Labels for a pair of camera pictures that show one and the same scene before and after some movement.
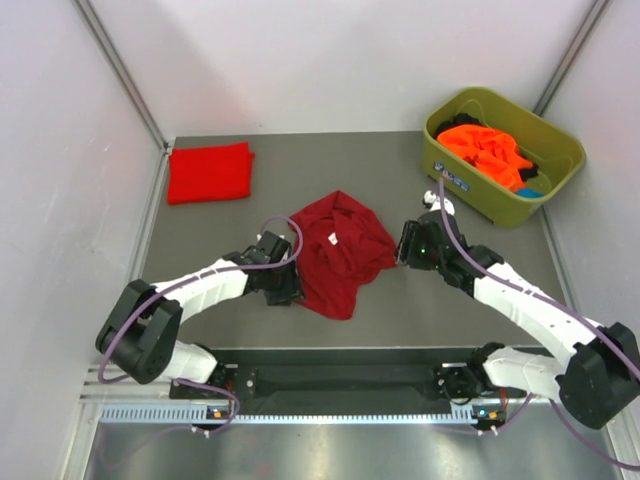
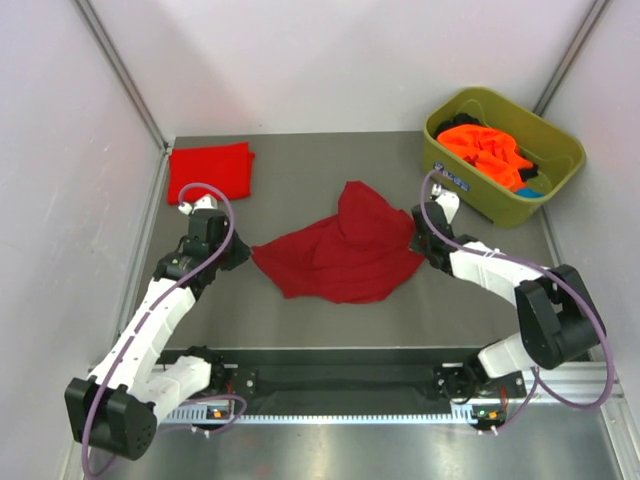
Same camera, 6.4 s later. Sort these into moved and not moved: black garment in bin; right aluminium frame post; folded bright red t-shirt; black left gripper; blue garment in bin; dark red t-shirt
Moved: dark red t-shirt; black left gripper
Not moved: black garment in bin; blue garment in bin; right aluminium frame post; folded bright red t-shirt
